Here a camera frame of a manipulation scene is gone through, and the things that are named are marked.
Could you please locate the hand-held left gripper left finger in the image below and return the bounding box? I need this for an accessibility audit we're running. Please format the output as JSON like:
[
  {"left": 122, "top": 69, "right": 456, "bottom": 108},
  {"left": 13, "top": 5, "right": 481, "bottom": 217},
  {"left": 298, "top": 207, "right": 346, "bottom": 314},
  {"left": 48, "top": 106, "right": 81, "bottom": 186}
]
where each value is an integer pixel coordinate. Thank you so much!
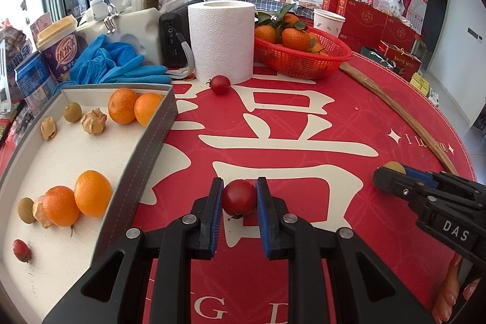
[{"left": 42, "top": 177, "right": 224, "bottom": 324}]

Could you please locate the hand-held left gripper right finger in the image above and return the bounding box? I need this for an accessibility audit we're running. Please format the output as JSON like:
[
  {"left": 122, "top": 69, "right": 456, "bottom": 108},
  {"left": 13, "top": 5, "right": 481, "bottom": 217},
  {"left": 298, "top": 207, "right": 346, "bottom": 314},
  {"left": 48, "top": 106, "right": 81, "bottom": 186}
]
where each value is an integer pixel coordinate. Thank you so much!
[{"left": 255, "top": 177, "right": 435, "bottom": 324}]

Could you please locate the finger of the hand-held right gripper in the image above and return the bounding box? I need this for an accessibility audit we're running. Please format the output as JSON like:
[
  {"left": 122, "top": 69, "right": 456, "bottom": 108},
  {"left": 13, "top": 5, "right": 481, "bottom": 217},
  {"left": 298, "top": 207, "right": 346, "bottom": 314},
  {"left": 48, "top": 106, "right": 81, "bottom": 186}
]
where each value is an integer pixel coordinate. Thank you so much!
[
  {"left": 403, "top": 166, "right": 486, "bottom": 193},
  {"left": 373, "top": 168, "right": 441, "bottom": 209}
]

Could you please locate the red cherry tomato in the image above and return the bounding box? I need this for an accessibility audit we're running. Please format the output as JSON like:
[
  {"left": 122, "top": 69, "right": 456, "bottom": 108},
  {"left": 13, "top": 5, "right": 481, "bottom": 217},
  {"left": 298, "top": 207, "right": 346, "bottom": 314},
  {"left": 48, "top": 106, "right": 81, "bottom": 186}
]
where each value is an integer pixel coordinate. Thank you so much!
[
  {"left": 222, "top": 179, "right": 258, "bottom": 220},
  {"left": 207, "top": 74, "right": 231, "bottom": 96},
  {"left": 12, "top": 238, "right": 33, "bottom": 264}
]

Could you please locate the smooth orange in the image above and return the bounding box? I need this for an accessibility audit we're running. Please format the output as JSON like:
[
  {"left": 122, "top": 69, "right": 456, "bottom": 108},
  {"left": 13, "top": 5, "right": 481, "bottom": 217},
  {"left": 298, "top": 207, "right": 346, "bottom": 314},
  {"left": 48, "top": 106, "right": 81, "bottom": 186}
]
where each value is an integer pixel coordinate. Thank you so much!
[
  {"left": 74, "top": 169, "right": 113, "bottom": 218},
  {"left": 134, "top": 92, "right": 164, "bottom": 127}
]

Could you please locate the large bumpy tangerine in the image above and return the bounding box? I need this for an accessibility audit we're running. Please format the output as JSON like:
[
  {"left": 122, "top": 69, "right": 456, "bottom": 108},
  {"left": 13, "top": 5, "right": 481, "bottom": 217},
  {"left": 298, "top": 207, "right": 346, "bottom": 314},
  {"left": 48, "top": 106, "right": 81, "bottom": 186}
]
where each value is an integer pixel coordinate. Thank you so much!
[{"left": 108, "top": 88, "right": 139, "bottom": 125}]

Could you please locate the grey tray with white lining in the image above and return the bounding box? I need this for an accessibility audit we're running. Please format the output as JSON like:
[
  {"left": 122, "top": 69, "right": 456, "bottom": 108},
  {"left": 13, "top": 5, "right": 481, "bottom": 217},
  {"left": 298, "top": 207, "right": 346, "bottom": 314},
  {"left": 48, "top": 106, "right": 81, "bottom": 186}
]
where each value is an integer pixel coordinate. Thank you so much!
[{"left": 0, "top": 83, "right": 179, "bottom": 324}]

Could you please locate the small stemmed tangerine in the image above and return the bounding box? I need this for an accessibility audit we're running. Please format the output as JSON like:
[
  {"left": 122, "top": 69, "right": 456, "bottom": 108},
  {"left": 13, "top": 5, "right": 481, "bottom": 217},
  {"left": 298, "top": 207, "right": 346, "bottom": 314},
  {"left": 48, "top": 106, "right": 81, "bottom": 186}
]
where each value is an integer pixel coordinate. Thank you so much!
[{"left": 42, "top": 185, "right": 80, "bottom": 237}]

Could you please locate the brown husk physalis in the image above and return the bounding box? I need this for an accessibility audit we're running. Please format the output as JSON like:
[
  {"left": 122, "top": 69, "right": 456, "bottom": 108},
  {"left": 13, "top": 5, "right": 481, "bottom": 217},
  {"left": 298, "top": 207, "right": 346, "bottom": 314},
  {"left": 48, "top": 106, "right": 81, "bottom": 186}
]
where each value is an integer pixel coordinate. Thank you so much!
[
  {"left": 40, "top": 116, "right": 58, "bottom": 141},
  {"left": 32, "top": 195, "right": 52, "bottom": 230},
  {"left": 80, "top": 107, "right": 107, "bottom": 136}
]

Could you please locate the person's right hand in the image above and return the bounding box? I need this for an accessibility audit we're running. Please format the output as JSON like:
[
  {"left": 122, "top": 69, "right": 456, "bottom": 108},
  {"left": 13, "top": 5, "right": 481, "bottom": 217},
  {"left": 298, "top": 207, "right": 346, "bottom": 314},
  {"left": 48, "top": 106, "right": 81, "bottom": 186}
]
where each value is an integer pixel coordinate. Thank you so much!
[{"left": 433, "top": 254, "right": 481, "bottom": 324}]

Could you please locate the yellow carton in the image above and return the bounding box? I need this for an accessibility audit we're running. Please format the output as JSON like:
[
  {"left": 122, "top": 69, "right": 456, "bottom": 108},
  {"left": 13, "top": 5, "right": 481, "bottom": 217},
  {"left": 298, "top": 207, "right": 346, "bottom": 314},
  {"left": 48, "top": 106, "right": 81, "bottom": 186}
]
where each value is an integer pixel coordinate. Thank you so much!
[{"left": 410, "top": 71, "right": 431, "bottom": 93}]

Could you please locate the red apple gift box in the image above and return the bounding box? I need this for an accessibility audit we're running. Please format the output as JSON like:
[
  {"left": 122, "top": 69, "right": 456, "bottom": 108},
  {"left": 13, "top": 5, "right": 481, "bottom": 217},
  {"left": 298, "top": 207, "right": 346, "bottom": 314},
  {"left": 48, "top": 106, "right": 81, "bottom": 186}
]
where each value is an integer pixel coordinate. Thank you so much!
[{"left": 378, "top": 40, "right": 423, "bottom": 82}]

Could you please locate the dark green gift bag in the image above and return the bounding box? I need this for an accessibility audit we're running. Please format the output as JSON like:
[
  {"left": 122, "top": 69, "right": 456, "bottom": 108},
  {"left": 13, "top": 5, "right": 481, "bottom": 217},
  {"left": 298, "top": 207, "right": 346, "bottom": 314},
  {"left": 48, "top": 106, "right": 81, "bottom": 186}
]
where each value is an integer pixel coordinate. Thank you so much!
[{"left": 360, "top": 46, "right": 395, "bottom": 68}]

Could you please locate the red plastic basket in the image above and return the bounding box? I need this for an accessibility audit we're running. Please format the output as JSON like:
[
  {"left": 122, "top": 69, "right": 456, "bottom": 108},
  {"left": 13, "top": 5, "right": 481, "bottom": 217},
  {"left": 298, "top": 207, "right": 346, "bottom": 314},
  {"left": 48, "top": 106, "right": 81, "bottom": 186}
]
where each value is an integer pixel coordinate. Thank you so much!
[{"left": 254, "top": 26, "right": 353, "bottom": 80}]

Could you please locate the white desk calendar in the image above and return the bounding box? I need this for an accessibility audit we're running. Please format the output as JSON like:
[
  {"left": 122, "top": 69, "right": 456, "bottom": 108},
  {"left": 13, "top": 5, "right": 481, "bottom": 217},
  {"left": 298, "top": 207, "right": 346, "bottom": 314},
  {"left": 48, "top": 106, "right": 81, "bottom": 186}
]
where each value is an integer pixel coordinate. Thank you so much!
[{"left": 404, "top": 0, "right": 428, "bottom": 34}]

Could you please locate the leaf print paper cup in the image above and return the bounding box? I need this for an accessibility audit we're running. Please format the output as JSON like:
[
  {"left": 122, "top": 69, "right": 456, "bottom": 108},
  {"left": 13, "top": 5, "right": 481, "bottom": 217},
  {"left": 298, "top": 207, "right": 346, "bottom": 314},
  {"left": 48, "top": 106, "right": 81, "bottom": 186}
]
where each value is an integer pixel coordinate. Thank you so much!
[{"left": 313, "top": 8, "right": 346, "bottom": 38}]

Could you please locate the pile of leafy tangerines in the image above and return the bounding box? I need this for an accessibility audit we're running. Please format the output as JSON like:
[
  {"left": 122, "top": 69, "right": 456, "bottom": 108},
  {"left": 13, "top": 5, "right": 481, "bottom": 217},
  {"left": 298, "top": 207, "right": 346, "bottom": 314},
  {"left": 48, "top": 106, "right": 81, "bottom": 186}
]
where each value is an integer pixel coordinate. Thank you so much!
[{"left": 255, "top": 3, "right": 327, "bottom": 55}]

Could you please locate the clear cellophane gift bag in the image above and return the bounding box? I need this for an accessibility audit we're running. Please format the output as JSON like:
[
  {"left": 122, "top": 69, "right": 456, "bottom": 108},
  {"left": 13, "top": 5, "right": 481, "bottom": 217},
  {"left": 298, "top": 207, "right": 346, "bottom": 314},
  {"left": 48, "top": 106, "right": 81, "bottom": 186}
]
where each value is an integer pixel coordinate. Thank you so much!
[{"left": 366, "top": 0, "right": 405, "bottom": 19}]

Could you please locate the white paper towel roll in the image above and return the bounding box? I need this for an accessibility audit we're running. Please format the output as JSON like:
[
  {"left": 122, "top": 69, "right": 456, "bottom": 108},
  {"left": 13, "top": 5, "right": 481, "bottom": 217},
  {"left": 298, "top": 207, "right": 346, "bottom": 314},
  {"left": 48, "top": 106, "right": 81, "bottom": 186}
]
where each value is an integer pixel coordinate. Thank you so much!
[{"left": 188, "top": 1, "right": 256, "bottom": 85}]

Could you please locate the bundle of blue gloves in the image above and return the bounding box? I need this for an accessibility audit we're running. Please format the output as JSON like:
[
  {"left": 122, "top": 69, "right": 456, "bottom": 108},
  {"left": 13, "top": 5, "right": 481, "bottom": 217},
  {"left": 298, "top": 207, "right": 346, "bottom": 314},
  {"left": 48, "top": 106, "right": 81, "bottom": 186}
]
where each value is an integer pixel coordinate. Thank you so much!
[{"left": 70, "top": 34, "right": 172, "bottom": 85}]

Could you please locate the white plastic jug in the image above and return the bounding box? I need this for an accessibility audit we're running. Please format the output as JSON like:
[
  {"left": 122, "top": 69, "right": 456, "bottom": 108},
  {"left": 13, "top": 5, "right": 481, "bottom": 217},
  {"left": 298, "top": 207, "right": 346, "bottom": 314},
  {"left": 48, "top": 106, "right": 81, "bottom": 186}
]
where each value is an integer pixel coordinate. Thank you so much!
[{"left": 78, "top": 7, "right": 169, "bottom": 67}]

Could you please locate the chrome tap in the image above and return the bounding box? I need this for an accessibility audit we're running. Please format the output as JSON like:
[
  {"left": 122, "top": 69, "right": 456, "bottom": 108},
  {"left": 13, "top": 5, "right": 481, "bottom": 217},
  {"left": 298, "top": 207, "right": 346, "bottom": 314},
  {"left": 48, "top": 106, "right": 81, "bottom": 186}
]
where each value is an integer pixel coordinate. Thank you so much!
[{"left": 102, "top": 0, "right": 118, "bottom": 34}]

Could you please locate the purple milk tea cup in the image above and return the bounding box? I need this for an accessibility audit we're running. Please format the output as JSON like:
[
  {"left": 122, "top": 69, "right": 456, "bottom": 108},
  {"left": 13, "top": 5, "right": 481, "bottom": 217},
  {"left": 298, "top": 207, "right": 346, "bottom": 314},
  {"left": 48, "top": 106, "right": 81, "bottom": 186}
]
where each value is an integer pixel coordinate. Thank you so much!
[{"left": 36, "top": 15, "right": 82, "bottom": 84}]

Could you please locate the blue drink can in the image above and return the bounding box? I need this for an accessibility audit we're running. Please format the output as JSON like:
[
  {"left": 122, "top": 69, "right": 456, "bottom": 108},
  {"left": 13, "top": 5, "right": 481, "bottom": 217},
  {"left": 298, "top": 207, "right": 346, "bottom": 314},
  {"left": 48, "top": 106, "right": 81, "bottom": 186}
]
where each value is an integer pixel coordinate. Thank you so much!
[{"left": 14, "top": 53, "right": 57, "bottom": 117}]

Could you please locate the white ceramic pot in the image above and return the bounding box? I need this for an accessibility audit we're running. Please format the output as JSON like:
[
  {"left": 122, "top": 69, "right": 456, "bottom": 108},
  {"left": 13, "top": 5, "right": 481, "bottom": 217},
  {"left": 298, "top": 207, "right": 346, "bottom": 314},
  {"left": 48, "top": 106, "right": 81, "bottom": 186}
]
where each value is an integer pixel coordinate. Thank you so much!
[{"left": 88, "top": 0, "right": 111, "bottom": 19}]

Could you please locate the printed snack bag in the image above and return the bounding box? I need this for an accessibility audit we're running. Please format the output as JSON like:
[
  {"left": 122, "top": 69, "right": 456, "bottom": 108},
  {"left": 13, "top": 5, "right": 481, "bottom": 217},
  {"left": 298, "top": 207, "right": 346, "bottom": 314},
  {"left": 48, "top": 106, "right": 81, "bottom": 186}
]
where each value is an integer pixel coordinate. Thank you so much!
[{"left": 0, "top": 18, "right": 39, "bottom": 63}]

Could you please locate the black speaker with strap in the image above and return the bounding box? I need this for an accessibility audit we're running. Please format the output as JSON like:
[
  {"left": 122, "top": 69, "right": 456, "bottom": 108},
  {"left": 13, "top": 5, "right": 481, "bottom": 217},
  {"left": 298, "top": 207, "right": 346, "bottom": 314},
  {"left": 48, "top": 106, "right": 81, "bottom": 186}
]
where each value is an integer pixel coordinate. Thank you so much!
[{"left": 159, "top": 11, "right": 196, "bottom": 79}]

